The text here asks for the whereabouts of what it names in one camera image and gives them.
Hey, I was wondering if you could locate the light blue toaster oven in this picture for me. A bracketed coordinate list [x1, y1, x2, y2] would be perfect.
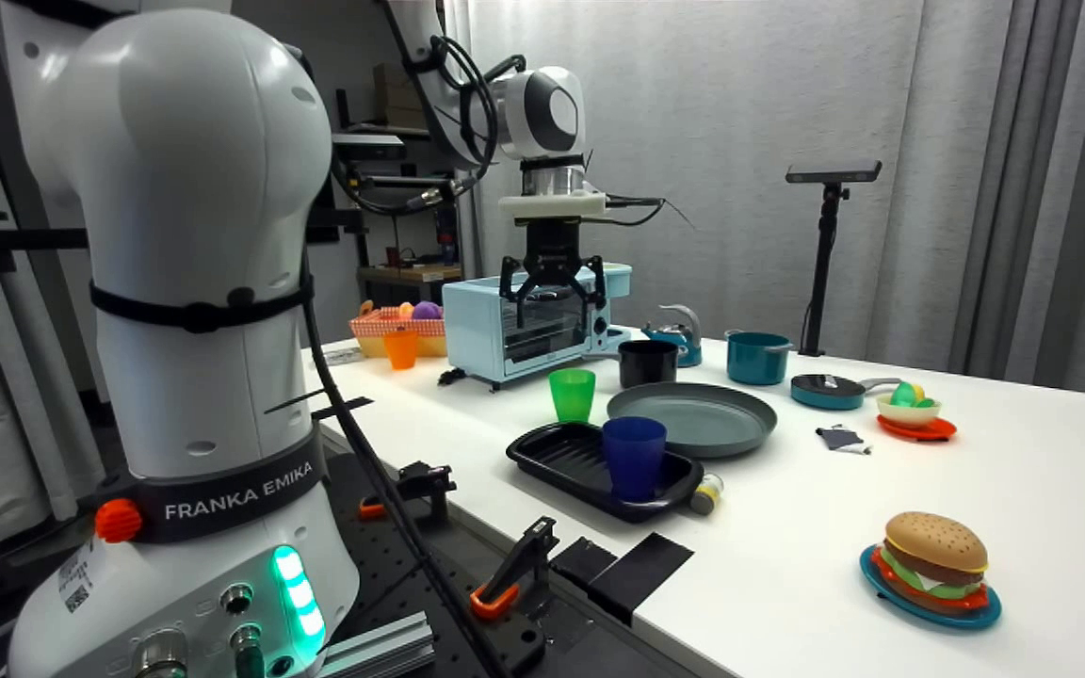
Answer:
[440, 261, 635, 388]

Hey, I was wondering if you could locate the black orange bar clamp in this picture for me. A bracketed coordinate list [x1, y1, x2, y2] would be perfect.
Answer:
[353, 459, 461, 528]
[462, 511, 560, 631]

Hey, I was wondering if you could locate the green plastic cup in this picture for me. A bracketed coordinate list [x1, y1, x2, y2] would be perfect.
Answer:
[546, 366, 599, 428]

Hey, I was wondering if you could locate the teal toy frying pan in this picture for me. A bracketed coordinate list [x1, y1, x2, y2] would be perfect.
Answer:
[787, 369, 903, 415]

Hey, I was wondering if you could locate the black ribbed rectangular tray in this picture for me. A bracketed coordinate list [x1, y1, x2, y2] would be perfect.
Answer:
[499, 420, 707, 528]

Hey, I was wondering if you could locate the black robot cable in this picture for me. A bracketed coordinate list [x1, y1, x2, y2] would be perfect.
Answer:
[295, 256, 515, 678]

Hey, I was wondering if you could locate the orange plastic cup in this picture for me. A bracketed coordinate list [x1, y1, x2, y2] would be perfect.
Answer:
[384, 319, 423, 372]

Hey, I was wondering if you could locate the toy hamburger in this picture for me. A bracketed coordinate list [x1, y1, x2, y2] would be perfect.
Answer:
[876, 509, 992, 605]

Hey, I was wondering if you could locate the blue plastic cup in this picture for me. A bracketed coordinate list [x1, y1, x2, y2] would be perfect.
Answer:
[599, 415, 671, 504]

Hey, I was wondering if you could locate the small teal saucer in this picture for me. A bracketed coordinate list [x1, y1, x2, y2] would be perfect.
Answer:
[855, 543, 1004, 637]

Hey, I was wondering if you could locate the teal toy kettle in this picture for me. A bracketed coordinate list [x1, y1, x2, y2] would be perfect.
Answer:
[644, 300, 707, 372]

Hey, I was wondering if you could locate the orange bowl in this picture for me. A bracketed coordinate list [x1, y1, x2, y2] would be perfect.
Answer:
[347, 297, 449, 362]

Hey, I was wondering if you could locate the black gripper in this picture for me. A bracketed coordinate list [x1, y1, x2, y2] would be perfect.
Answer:
[496, 219, 610, 312]

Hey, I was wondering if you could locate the black tripod stand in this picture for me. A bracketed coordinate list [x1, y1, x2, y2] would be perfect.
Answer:
[783, 160, 884, 358]

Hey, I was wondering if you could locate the teal toy pot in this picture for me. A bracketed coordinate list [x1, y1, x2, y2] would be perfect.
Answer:
[722, 329, 796, 388]

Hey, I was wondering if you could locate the small orange plate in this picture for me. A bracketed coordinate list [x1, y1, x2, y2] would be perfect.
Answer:
[875, 410, 959, 449]

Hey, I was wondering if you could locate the grey round plate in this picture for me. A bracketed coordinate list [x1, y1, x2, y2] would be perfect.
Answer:
[602, 376, 781, 464]

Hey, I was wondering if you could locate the black perforated bench top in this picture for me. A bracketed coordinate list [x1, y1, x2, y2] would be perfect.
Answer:
[0, 428, 737, 678]

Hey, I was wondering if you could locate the grey curtain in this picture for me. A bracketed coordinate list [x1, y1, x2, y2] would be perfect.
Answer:
[461, 0, 1085, 403]

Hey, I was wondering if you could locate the short black tape strip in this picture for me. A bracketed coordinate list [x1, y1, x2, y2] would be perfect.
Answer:
[553, 535, 623, 587]

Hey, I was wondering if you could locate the black toy pot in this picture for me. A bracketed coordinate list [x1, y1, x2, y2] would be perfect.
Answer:
[612, 336, 682, 393]

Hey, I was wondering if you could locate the aluminium extrusion rail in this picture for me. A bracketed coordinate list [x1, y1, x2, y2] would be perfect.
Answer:
[311, 610, 440, 678]

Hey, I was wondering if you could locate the dark background shelf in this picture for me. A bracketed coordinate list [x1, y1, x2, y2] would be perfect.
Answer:
[327, 59, 472, 305]

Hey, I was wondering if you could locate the small black card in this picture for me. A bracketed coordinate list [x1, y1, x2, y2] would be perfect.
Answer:
[815, 421, 875, 459]

